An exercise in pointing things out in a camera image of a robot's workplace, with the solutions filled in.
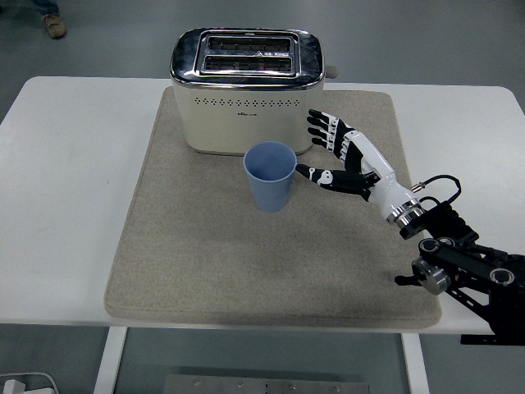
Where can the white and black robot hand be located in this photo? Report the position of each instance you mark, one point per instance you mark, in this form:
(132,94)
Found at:
(379,168)

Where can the light blue ribbed cup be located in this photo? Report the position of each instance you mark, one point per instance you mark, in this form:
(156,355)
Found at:
(268,184)

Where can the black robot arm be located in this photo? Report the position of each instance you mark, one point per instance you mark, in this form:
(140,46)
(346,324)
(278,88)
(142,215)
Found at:
(463,254)

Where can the cream and chrome toaster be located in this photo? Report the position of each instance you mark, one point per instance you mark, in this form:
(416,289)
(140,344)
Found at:
(246,127)

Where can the beige fabric table mat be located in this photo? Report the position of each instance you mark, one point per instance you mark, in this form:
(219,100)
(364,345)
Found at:
(205,254)

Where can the black table control panel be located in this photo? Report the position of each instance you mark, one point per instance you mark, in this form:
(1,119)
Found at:
(476,340)

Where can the white table leg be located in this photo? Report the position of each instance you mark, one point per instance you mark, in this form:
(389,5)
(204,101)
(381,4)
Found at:
(415,365)
(110,361)

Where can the grey metal plate with screws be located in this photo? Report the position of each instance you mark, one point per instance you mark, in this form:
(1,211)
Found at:
(266,386)

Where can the person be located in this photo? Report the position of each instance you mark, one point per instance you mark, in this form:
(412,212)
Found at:
(54,24)

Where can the white plastic box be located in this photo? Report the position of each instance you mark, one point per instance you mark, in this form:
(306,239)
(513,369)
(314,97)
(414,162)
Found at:
(43,383)

